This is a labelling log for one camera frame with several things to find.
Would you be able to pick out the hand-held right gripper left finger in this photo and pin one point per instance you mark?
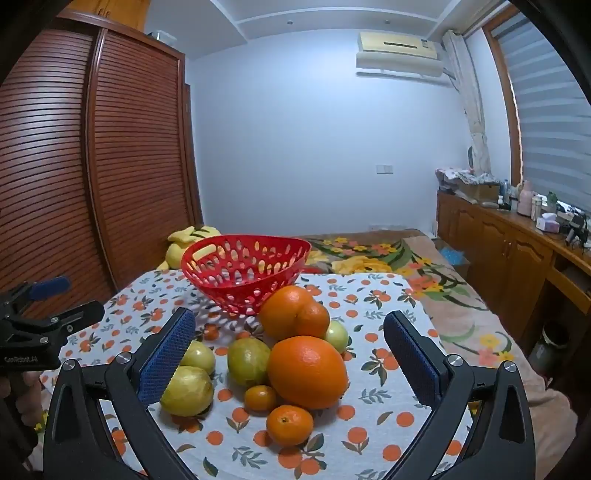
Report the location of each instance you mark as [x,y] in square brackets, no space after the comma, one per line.
[168,355]

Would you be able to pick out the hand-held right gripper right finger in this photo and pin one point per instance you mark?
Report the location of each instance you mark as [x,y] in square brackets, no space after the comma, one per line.
[415,364]

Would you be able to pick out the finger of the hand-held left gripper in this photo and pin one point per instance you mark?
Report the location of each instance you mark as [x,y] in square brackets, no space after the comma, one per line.
[81,314]
[48,286]

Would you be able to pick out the yellow-green passion fruit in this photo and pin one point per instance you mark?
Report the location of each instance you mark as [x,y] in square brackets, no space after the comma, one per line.
[202,357]
[248,360]
[191,392]

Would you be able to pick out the small green passion fruit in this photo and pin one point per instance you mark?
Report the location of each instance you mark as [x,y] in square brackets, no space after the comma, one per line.
[338,334]

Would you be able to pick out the red perforated plastic basket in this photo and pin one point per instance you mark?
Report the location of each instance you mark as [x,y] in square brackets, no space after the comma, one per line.
[240,295]

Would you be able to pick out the tiny tangerine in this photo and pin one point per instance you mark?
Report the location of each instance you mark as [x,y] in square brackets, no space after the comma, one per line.
[261,398]

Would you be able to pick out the large smooth orange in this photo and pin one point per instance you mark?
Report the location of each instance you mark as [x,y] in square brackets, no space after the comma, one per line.
[307,371]

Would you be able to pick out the large orange with navel bump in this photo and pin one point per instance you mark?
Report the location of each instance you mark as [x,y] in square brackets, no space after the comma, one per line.
[286,314]

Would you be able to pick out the small tangerine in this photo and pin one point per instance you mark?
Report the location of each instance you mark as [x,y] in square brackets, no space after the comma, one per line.
[290,424]

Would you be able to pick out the person's left hand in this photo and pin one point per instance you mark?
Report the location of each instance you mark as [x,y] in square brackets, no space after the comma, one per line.
[33,392]

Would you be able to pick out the orange-print white tablecloth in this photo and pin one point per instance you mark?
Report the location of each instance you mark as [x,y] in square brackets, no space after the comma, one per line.
[369,406]

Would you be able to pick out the yellow plush toy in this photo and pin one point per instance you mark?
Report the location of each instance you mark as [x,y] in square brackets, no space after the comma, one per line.
[178,251]

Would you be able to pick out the box with blue contents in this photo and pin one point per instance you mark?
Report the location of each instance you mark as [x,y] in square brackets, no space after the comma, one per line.
[455,257]

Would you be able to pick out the metal trash bin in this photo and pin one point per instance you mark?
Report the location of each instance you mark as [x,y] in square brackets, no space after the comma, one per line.
[549,344]

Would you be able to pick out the wooden louvered wardrobe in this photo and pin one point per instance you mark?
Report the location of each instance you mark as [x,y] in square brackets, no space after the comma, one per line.
[115,161]

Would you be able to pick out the wooden sideboard cabinet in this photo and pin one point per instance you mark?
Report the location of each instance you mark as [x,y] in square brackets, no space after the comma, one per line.
[498,244]

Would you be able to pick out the cardboard box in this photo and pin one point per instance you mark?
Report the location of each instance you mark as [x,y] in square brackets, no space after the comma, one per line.
[480,191]

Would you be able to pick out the floral cloth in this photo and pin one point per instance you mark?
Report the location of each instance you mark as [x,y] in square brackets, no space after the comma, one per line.
[461,177]

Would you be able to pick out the pink tissue box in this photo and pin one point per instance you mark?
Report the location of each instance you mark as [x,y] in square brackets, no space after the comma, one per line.
[547,222]

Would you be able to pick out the pink kettle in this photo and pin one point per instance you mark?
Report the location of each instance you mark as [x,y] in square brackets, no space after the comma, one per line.
[525,201]

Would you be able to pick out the white bottle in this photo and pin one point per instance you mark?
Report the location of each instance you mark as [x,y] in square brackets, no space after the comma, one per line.
[536,207]

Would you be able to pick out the black device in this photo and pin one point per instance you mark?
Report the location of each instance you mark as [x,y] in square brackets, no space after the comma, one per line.
[576,228]

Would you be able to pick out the green-topped bottle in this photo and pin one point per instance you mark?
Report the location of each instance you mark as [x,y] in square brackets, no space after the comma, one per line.
[552,201]

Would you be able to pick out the small grey fan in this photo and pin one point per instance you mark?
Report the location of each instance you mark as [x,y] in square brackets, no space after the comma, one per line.
[470,158]

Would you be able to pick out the beige curtain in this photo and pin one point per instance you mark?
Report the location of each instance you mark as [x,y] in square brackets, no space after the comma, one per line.
[475,115]

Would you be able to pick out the clear storage box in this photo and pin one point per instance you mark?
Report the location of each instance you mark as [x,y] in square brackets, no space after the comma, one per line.
[162,36]

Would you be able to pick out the grey striped window blind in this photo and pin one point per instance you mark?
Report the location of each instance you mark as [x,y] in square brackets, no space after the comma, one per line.
[549,115]

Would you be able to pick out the white wall switch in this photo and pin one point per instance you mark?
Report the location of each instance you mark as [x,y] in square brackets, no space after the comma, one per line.
[384,169]

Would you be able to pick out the wooden window frame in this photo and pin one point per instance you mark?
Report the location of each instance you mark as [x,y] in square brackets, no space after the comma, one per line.
[505,101]

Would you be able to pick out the wall air conditioner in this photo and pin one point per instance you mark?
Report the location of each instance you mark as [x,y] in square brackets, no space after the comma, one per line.
[397,62]

